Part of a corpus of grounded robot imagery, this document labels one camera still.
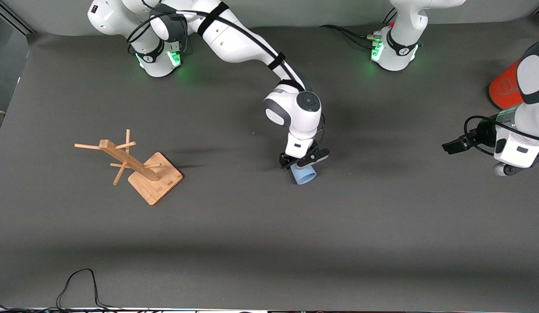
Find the light blue cup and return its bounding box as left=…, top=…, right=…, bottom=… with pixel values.
left=290, top=163, right=317, bottom=186

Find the orange cylindrical container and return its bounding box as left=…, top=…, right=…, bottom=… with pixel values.
left=489, top=58, right=526, bottom=110

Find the wooden mug tree rack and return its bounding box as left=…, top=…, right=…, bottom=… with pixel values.
left=74, top=129, right=184, bottom=206

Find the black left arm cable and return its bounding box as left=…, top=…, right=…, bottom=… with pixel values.
left=463, top=115, right=539, bottom=157

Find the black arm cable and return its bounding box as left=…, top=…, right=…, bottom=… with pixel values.
left=463, top=115, right=539, bottom=157
left=127, top=0, right=326, bottom=153

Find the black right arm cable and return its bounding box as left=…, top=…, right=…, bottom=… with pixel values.
left=127, top=0, right=326, bottom=153

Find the black left base cable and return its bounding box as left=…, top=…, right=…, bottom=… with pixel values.
left=319, top=8, right=398, bottom=50

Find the black base cable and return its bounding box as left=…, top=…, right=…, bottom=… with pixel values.
left=319, top=8, right=398, bottom=50
left=176, top=26, right=189, bottom=55

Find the black right base cable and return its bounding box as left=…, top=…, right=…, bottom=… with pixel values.
left=176, top=26, right=189, bottom=55

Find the thin black looped cable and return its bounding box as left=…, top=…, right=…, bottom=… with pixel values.
left=56, top=268, right=122, bottom=312

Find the grey metal frame rail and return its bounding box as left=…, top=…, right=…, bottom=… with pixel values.
left=0, top=0, right=36, bottom=35

